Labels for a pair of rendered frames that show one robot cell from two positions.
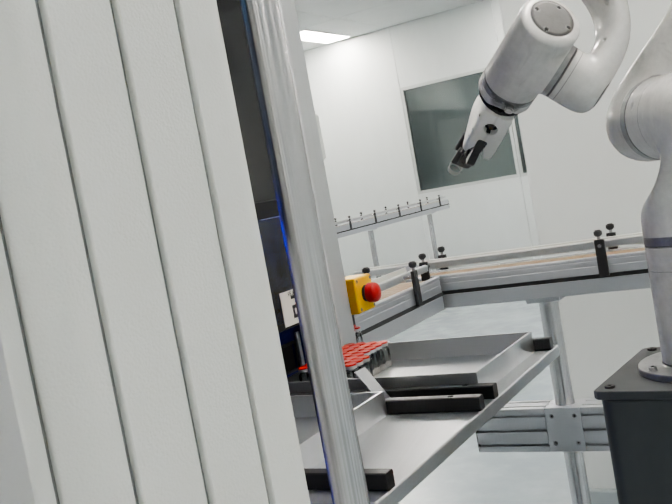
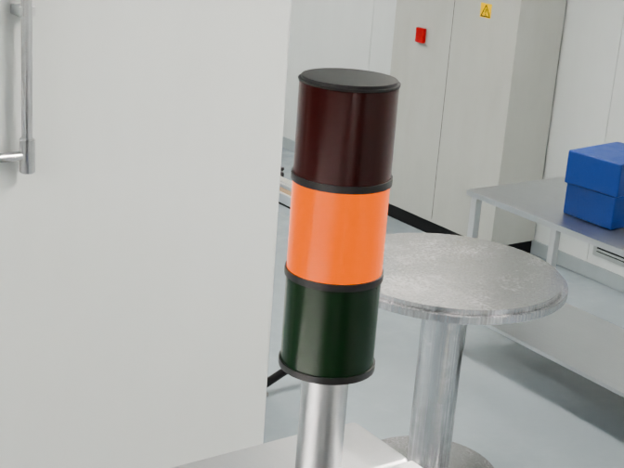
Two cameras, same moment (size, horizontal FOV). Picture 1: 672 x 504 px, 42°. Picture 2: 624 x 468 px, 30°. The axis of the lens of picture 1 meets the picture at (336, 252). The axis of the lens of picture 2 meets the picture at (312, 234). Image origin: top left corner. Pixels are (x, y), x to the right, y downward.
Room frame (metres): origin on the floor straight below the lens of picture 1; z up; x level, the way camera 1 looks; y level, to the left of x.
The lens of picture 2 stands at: (1.47, 0.64, 2.45)
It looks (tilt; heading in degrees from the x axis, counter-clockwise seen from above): 18 degrees down; 294
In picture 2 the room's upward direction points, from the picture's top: 4 degrees clockwise
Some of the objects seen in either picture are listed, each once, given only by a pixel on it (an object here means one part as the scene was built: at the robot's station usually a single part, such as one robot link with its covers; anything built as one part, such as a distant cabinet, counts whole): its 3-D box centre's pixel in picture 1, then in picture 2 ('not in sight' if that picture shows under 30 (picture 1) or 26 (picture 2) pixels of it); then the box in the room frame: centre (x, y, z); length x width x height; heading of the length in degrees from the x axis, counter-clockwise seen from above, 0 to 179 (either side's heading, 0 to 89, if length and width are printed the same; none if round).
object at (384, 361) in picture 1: (363, 365); not in sight; (1.49, -0.01, 0.91); 0.18 x 0.02 x 0.05; 149
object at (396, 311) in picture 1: (361, 308); not in sight; (2.09, -0.04, 0.92); 0.69 x 0.16 x 0.16; 150
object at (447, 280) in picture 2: not in sight; (437, 373); (2.72, -3.61, 0.47); 0.94 x 0.94 x 0.93
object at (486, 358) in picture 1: (410, 367); not in sight; (1.44, -0.09, 0.90); 0.34 x 0.26 x 0.04; 59
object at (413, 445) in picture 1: (341, 415); not in sight; (1.32, 0.04, 0.87); 0.70 x 0.48 x 0.02; 150
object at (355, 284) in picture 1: (350, 294); not in sight; (1.78, -0.01, 1.00); 0.08 x 0.07 x 0.07; 60
